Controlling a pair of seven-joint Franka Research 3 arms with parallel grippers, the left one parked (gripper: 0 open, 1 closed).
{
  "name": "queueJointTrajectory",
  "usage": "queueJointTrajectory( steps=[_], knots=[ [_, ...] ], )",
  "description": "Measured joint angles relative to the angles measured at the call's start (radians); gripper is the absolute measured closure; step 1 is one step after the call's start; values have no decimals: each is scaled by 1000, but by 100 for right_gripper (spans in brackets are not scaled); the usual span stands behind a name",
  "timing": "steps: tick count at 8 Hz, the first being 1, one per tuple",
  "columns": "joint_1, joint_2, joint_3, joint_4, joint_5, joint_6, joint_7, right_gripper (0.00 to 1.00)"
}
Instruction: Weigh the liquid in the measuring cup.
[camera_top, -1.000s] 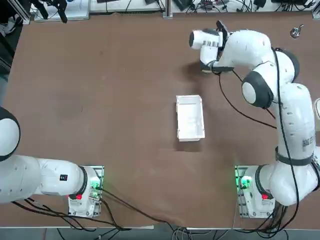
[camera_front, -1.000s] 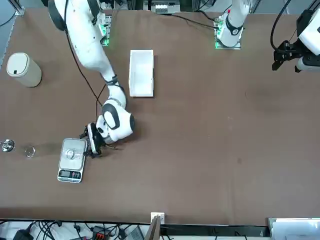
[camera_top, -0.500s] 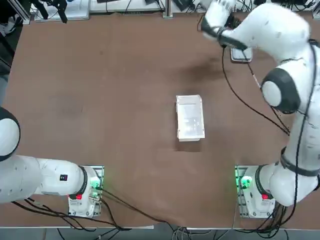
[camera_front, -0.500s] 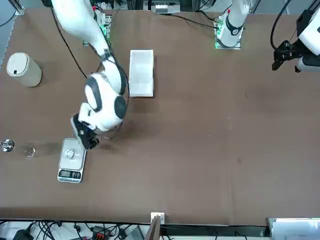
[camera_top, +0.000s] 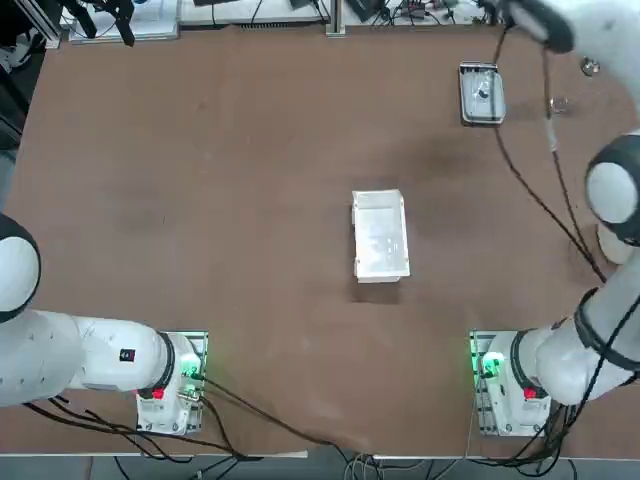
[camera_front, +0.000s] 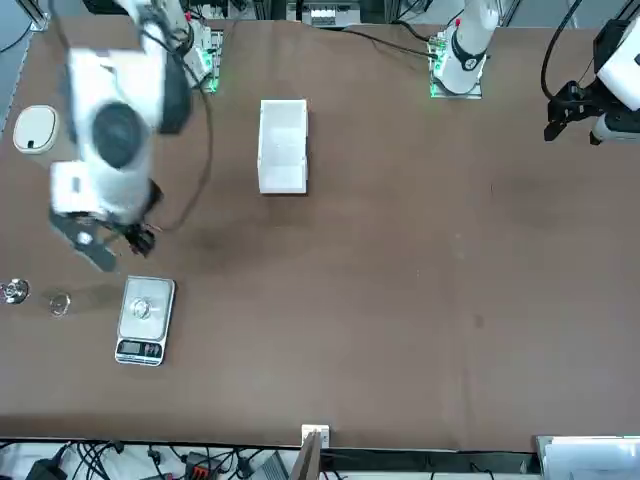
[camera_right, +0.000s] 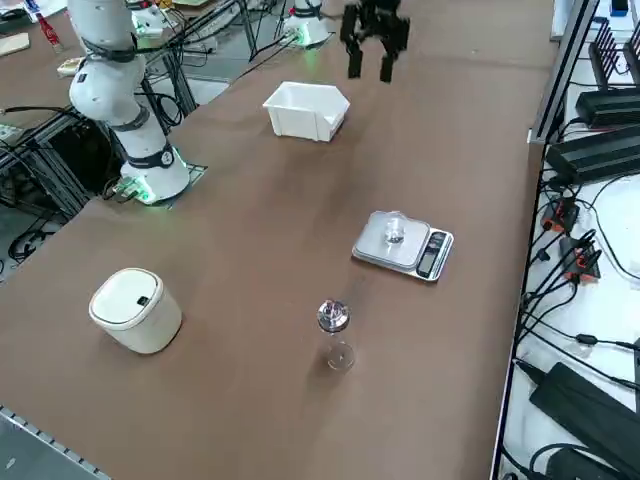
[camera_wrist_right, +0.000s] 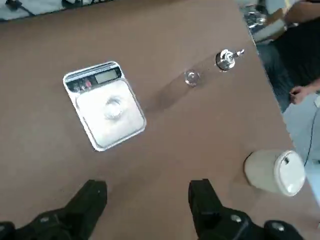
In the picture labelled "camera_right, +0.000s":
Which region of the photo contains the metal table edge rail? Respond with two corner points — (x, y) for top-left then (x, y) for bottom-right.
(0, 403), (109, 480)

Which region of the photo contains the orange and black plug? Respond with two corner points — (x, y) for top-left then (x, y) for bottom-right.
(558, 236), (602, 285)
(541, 196), (581, 234)

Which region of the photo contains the black slotted rack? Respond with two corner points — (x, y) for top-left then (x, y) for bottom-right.
(587, 17), (633, 93)

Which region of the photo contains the dark ribbed power supply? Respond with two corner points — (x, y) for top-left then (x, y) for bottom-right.
(544, 124), (640, 184)
(574, 87), (640, 132)

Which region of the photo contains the cream lidded trash can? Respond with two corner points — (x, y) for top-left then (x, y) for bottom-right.
(88, 267), (184, 356)

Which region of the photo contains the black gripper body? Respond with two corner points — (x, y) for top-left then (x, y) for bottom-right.
(346, 0), (403, 26)

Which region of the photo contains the black power adapter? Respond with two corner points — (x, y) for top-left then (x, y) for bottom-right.
(528, 361), (640, 479)

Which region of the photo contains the silver digital kitchen scale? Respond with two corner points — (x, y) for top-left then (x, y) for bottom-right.
(350, 209), (456, 285)

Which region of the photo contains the tall clear glass vessel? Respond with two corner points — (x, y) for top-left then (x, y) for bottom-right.
(316, 297), (357, 372)

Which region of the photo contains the red bottle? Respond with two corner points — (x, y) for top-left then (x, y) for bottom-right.
(35, 12), (65, 55)

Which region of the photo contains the aluminium frame post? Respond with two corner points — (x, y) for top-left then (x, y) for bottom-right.
(527, 0), (601, 147)

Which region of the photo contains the small clear measuring cup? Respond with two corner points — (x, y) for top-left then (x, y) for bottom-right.
(382, 214), (409, 246)

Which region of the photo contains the white plastic bin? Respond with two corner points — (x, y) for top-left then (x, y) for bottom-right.
(262, 80), (352, 144)

